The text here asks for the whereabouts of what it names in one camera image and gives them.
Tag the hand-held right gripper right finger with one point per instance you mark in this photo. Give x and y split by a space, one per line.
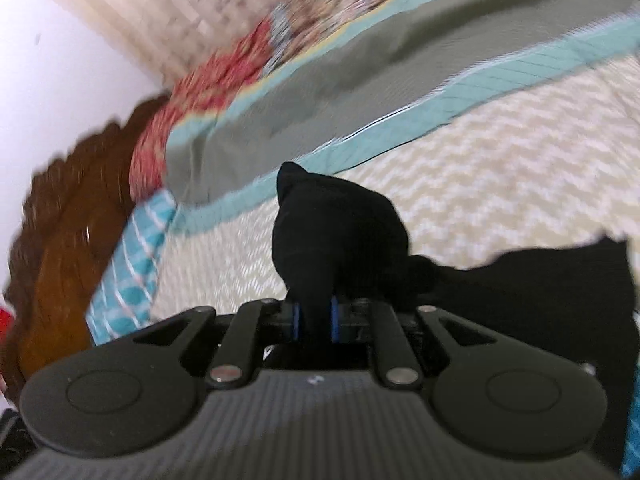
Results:
334 320

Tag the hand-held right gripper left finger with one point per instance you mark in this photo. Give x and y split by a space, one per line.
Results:
298 322

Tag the black pants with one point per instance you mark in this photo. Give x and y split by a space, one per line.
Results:
340 240

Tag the blue checkered bedsheet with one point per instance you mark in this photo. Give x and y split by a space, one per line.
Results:
135 265

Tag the grey blanket with teal border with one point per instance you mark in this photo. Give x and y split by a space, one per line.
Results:
350 95

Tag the brown wooden headboard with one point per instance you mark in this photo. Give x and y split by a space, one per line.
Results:
65 240

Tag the red floral quilt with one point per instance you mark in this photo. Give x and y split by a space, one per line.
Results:
210 90

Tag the patterned curtain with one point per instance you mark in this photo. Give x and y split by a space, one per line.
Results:
165 5

